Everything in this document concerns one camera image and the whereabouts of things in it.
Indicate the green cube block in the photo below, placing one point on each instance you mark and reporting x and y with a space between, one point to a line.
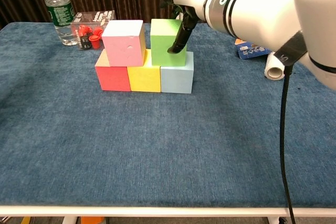
160 48

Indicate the light blue cube block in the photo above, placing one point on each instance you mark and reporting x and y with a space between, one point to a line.
176 79

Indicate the pink cube block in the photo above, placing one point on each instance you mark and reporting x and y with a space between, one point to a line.
123 51

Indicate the yellow cube block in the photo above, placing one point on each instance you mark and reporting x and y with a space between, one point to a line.
144 79

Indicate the red cube block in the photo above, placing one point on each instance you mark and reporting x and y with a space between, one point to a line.
113 79

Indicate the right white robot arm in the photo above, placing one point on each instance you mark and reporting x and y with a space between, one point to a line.
262 11

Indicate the blue orange cookie box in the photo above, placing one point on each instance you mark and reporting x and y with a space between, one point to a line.
249 52

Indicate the clear box with red stoppers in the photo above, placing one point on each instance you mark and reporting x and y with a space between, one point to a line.
86 32

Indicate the plastic wrap roll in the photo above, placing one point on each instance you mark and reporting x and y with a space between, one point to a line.
274 73

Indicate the clear plastic water bottle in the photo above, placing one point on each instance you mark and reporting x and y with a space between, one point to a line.
59 11

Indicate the blue fabric table cover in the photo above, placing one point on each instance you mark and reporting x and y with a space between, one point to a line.
105 155

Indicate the orange object under table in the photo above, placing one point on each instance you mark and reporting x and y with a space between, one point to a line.
92 220

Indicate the white table frame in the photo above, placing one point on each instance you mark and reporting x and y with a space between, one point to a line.
168 211

